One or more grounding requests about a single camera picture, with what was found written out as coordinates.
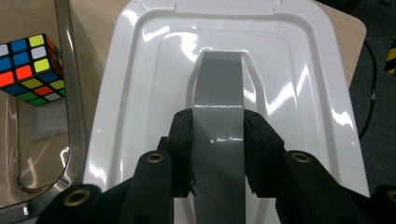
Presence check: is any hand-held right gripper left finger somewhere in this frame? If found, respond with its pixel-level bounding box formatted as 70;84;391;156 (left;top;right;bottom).
165;108;196;199

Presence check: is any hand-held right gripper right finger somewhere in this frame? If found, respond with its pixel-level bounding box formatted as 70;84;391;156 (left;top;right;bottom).
243;108;286;199

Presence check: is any white lid with grey handle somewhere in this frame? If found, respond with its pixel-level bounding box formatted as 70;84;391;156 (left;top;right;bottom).
82;0;371;224

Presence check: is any transparent brown storage box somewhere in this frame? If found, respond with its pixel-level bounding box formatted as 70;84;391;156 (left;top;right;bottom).
0;0;106;224

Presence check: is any multicoloured puzzle cube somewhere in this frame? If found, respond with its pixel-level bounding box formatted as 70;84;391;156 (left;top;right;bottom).
0;33;67;107

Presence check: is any black striped stand base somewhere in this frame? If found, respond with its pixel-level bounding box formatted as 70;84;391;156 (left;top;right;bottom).
383;36;396;77

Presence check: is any black floor cable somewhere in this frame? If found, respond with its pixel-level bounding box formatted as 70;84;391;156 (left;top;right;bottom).
358;39;378;140

